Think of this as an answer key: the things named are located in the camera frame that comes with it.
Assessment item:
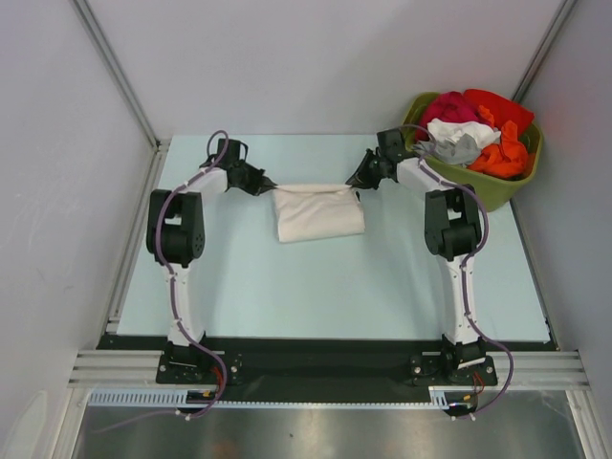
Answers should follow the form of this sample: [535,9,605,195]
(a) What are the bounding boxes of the cream and green t-shirt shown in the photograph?
[273,184,365,243]

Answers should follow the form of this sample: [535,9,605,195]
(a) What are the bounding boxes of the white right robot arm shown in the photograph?
[346,126,489,385]

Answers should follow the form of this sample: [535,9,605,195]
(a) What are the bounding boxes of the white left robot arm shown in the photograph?
[145,130,276,387]

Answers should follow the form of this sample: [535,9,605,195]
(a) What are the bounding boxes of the white shirt in bin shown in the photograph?
[426,119,500,148]

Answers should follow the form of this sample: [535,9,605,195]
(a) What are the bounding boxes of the grey shirt in bin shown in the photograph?
[413,134,481,167]

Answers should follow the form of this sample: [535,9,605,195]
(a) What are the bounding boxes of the crimson shirt in bin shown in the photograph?
[418,91,481,128]

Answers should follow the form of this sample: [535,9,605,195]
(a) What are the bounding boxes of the green plastic bin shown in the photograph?
[404,92,544,211]

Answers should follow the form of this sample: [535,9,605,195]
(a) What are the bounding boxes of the orange shirt in bin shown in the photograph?
[468,120,528,180]

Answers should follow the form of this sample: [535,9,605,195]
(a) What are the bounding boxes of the red shirt in bin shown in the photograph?
[463,89,535,135]

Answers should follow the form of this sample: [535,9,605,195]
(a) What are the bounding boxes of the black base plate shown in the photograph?
[97,335,553,394]

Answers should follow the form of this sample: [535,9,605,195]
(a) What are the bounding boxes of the right aluminium frame post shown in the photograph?
[512,0,581,103]

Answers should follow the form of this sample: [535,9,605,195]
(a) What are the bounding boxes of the aluminium frame post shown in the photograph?
[70,0,160,149]
[512,0,581,103]

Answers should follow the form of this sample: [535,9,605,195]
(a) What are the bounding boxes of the left aluminium frame post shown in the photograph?
[70,0,160,149]

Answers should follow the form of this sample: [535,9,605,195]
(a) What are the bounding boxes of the white slotted cable duct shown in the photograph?
[89,386,484,411]

